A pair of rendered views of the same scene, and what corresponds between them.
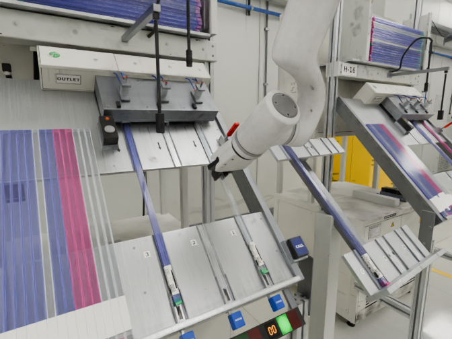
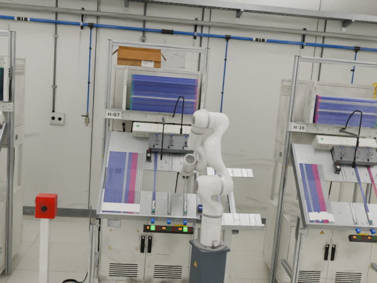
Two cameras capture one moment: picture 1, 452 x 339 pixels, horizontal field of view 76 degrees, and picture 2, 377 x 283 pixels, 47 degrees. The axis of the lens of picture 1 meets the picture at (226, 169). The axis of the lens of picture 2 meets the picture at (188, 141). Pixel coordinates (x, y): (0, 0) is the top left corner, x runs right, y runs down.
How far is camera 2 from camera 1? 2.44 m
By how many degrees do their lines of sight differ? 26
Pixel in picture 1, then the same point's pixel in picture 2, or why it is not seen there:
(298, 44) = (190, 144)
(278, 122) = (185, 164)
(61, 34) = (141, 118)
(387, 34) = (334, 105)
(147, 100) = (165, 144)
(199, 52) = not seen: hidden behind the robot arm
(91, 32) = (151, 116)
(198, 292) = (160, 210)
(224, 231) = (177, 196)
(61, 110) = (136, 145)
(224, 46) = (276, 74)
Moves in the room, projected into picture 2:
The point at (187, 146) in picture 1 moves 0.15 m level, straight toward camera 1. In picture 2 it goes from (177, 163) to (169, 167)
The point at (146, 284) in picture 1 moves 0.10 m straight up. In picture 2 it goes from (146, 204) to (147, 190)
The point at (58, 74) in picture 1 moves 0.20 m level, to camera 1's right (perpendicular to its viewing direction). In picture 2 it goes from (137, 132) to (160, 136)
